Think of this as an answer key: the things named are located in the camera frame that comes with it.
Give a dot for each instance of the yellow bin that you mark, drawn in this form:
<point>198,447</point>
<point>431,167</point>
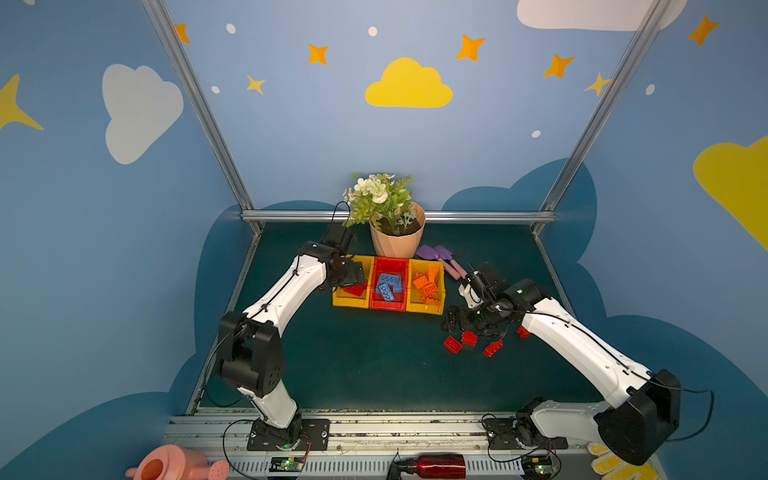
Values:
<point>339,300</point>
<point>413,302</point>

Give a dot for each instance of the aluminium rail base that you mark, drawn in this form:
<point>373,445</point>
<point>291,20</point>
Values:
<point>358,444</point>

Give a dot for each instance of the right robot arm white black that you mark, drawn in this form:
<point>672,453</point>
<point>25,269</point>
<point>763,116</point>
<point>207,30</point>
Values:
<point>639,410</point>

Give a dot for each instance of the red metal bottle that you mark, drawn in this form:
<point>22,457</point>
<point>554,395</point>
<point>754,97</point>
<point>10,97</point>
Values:
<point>429,466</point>

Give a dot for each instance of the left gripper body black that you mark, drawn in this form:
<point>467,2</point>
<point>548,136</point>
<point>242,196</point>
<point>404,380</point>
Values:
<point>349,273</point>

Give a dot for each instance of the orange lego fence piece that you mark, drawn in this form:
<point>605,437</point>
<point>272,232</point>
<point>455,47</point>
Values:
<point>424,287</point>

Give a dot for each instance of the red lego brick square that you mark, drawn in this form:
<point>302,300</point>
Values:
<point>452,345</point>

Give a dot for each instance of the yellow garden glove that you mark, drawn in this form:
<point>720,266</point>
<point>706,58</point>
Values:
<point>610,467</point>

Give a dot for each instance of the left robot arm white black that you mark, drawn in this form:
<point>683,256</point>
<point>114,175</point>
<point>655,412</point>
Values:
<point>249,354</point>

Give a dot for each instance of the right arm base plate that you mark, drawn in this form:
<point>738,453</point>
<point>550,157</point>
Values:
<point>504,433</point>

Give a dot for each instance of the red lego brick tall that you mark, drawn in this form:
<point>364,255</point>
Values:
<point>523,332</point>

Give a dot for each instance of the pink watering can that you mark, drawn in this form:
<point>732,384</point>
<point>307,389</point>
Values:
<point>171,462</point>

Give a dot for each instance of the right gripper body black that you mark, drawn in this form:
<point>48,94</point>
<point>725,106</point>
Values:
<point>466,318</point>

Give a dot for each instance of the red lego brick smooth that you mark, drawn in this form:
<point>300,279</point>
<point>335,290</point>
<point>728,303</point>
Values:
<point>469,339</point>

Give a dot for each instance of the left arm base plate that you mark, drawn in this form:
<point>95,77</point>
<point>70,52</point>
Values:
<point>307,433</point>

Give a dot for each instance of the red middle bin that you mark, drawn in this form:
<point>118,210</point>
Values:
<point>390,266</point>

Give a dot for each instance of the blue lego brick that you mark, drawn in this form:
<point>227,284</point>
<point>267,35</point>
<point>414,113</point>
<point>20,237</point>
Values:
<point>385,292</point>
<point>395,281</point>

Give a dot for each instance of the potted artificial flower plant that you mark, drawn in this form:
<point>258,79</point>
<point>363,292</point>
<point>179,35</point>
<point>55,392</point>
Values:
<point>384,202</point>

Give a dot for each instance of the left yellow bin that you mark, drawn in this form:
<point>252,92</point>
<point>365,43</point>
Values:
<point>339,300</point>

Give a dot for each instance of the orange curved lego piece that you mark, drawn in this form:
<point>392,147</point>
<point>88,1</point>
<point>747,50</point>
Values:
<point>433,273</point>

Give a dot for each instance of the purple pink toy shovel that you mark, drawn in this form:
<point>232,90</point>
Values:
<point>426,252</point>

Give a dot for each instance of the right yellow bin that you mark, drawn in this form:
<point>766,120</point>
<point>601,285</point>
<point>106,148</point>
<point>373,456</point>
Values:
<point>413,302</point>

